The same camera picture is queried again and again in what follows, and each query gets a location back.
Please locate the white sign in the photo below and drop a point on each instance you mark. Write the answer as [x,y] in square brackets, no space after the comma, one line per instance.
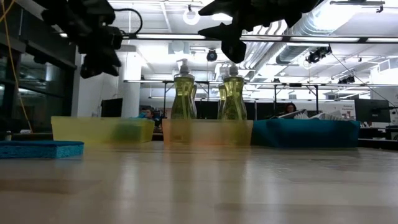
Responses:
[348,110]

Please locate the round black ceiling speaker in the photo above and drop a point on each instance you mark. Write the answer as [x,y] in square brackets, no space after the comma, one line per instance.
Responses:
[212,55]

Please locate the small white cup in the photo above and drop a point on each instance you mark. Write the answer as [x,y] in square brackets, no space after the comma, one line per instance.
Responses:
[8,136]

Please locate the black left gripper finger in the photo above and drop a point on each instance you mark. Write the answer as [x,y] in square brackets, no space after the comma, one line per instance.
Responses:
[111,63]
[91,67]

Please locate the black computer monitor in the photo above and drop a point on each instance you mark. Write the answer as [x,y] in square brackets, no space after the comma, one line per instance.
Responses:
[371,110]
[111,107]

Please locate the black ceiling spotlight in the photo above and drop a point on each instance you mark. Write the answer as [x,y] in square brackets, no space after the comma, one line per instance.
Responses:
[346,80]
[318,54]

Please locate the black frame stand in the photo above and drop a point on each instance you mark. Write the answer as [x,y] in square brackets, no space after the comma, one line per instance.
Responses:
[295,84]

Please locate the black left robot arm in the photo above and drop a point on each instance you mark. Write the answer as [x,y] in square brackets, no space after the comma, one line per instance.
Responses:
[71,12]

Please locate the silver ceiling duct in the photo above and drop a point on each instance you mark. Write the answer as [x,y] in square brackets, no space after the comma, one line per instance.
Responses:
[311,28]

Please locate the orange translucent plastic bin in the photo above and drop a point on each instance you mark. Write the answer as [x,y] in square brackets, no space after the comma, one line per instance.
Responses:
[205,132]

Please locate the teal plastic bin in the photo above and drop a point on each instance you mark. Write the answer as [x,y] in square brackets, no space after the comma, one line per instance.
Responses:
[304,133]

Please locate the dark blue wavy sponge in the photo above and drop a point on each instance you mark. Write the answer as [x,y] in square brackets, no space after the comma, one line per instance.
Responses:
[40,151]

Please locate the person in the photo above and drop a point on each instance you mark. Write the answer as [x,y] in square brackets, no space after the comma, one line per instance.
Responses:
[289,108]
[148,113]

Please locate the overhead LED light bar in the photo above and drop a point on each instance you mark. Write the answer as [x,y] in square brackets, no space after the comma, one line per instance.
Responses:
[171,36]

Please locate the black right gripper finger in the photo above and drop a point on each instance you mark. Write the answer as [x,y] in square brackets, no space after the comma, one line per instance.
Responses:
[224,7]
[234,40]

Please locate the yellow translucent plastic bin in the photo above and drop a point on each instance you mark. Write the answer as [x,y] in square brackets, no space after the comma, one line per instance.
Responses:
[81,130]

